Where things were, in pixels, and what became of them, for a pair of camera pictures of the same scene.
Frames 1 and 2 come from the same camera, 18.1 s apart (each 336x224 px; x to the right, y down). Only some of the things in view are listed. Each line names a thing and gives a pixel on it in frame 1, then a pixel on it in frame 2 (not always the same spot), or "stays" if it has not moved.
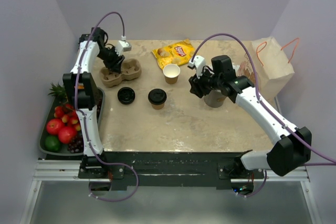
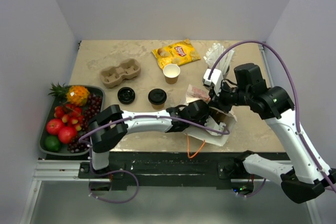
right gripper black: (197, 87) to (217, 102)
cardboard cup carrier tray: (131, 69) stays
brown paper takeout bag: (274, 70) to (218, 122)
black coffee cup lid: (157, 96) stays
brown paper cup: (158, 107) stays
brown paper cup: (171, 72) stays
